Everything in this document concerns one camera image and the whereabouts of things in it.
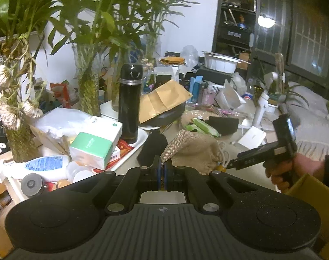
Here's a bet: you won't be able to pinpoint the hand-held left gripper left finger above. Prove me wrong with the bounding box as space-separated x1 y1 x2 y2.
64 156 163 215

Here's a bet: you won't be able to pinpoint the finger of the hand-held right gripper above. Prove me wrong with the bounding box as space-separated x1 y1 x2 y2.
237 144 277 161
226 152 278 171

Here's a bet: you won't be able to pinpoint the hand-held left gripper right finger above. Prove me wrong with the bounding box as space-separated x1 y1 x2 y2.
164 160 262 214

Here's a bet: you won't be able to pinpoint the burlap drawstring pouch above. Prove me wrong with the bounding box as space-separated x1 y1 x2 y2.
161 129 222 175

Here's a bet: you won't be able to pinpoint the cardboard box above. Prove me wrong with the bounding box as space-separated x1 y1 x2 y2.
285 173 329 250

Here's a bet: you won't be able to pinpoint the person's right hand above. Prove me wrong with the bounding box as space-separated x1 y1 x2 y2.
264 153 326 194

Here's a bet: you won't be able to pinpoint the flat white box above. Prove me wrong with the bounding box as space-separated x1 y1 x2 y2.
238 127 267 151

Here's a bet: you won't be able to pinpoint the black folded cloth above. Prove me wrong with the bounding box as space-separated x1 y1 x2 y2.
137 130 168 164

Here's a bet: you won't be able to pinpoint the grey fringed blanket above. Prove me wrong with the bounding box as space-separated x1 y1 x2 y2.
278 83 329 166

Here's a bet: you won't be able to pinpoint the white plastic tray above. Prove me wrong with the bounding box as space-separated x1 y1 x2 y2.
6 127 149 195

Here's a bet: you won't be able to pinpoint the potted green plant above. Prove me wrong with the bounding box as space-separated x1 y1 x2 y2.
255 57 310 114

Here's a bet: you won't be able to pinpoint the white handheld gimbal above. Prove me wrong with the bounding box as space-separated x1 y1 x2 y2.
251 72 285 128

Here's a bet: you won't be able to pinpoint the red packets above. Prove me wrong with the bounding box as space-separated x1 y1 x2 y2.
107 139 135 163

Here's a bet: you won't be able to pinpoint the black pan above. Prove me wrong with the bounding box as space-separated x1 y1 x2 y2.
139 104 187 130

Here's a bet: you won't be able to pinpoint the white plastic bag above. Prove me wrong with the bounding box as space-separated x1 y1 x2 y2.
214 80 246 109

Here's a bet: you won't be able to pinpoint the woven tray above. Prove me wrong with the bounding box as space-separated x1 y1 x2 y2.
179 111 246 133

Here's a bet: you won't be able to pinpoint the white box with green dot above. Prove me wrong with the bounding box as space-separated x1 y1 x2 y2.
84 116 123 152

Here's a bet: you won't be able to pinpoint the green and white tissue pack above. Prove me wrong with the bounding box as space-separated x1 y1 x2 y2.
69 132 115 170

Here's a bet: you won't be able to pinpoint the brown paper envelope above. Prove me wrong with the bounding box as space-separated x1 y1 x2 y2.
139 79 193 124

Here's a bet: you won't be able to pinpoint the black thermos bottle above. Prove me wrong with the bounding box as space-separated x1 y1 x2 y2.
118 63 144 145

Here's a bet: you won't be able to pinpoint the pink bottle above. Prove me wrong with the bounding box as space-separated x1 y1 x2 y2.
202 84 216 105

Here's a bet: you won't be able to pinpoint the flat black box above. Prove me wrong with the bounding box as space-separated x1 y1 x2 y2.
195 68 232 86

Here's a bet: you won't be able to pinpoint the blue carton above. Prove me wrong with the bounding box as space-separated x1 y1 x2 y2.
190 76 205 101

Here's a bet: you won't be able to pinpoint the small brown envelope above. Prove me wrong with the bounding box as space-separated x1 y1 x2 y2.
238 52 252 69

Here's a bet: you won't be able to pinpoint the white foil-lidded bowl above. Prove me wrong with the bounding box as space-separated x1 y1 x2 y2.
202 51 242 73

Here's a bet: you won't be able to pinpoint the bushy bamboo in glass vase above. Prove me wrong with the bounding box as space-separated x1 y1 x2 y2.
49 0 143 115

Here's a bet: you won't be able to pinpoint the white mailer bag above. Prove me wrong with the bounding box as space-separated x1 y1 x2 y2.
34 107 97 141

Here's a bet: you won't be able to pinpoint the barred window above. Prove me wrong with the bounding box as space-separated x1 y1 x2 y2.
258 0 329 79

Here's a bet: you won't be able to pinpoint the white lotion bottle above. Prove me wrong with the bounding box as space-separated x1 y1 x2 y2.
0 154 71 183

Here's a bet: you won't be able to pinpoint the black shelf unit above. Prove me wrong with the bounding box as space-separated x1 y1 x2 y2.
212 0 262 52

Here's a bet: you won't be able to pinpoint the clear plastic bag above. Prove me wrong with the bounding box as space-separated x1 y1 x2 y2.
180 45 199 65

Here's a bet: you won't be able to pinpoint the slim bamboo in glass vase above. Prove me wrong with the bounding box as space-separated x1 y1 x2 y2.
137 0 200 68

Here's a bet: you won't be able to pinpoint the tall bamboo in glass vase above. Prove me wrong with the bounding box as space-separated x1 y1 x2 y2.
0 0 81 163

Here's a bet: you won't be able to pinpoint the dried white flowers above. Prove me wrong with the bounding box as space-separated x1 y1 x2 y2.
0 62 44 130

